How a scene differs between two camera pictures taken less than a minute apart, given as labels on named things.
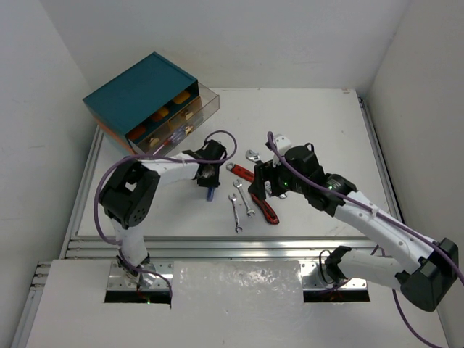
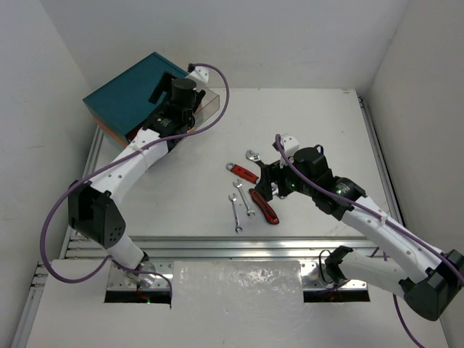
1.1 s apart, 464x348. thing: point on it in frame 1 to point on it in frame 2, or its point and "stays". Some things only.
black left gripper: [209, 177] to [159, 87]
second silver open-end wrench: [238, 184] stays
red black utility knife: [268, 212] stays
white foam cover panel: [243, 284] stays
